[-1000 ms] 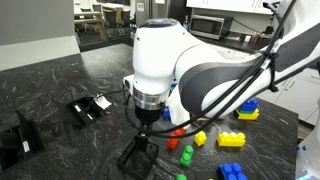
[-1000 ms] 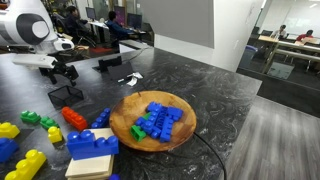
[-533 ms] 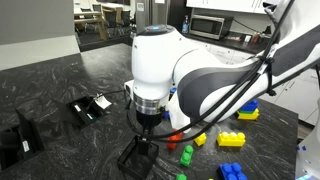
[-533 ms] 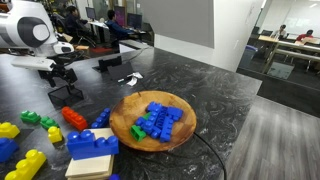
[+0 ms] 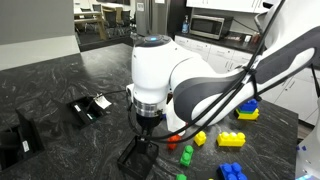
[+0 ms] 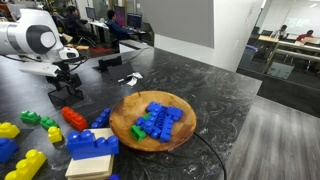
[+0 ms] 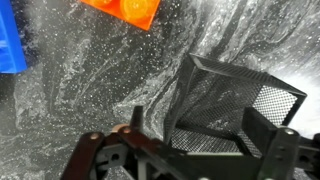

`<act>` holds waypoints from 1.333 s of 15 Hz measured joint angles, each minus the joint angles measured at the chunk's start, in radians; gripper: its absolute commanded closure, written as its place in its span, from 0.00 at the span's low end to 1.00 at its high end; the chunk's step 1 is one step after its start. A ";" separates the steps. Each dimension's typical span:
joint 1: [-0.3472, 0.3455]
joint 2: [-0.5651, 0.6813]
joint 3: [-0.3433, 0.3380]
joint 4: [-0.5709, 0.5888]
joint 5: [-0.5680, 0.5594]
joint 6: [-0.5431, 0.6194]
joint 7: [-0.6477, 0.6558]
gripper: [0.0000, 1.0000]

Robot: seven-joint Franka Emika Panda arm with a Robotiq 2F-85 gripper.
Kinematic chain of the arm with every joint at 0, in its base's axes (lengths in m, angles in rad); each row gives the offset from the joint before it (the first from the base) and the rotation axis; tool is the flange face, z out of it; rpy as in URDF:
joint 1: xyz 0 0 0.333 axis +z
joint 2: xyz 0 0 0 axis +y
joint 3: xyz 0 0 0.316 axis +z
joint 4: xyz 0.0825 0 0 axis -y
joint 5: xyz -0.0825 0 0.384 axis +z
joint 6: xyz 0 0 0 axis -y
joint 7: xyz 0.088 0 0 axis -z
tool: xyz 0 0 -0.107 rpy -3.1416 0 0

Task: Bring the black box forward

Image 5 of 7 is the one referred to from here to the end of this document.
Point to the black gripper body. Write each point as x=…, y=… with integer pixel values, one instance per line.
x=149, y=123

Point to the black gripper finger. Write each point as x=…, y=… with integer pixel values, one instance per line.
x=147, y=143
x=141, y=144

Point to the black mesh box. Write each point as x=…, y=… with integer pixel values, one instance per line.
x=133, y=165

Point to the long red toy block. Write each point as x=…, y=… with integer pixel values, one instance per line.
x=173, y=142

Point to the green two-stud block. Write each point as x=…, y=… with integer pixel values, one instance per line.
x=186, y=156

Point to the small green toy block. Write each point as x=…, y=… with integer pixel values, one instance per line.
x=181, y=177

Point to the white paper tag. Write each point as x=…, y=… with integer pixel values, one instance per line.
x=102, y=101

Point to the small yellow toy block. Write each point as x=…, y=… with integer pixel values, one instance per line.
x=200, y=138

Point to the long yellow toy block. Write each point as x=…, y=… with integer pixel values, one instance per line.
x=231, y=140

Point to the wide blue toy block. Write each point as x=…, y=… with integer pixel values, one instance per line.
x=230, y=171

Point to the green stacked toy block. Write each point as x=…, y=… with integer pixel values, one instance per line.
x=246, y=112

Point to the blue stacked toy block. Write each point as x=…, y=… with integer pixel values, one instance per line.
x=249, y=105

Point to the blue soap bottle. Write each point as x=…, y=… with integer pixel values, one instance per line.
x=185, y=26

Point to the dark office chair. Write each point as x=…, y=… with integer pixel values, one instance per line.
x=111, y=18
x=126, y=19

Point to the stainless steel refrigerator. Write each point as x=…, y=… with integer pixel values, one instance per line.
x=153, y=16

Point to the silver microwave oven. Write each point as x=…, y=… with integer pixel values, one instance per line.
x=206, y=26

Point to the black kitchen countertop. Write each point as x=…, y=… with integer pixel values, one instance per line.
x=233, y=42

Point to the wooden meeting table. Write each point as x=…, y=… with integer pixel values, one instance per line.
x=88, y=18

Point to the brown bottle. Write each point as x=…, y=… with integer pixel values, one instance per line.
x=256, y=37

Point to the white upper kitchen cabinets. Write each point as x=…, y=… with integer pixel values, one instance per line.
x=226, y=5

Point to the black camera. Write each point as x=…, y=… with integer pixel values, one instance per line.
x=266, y=4

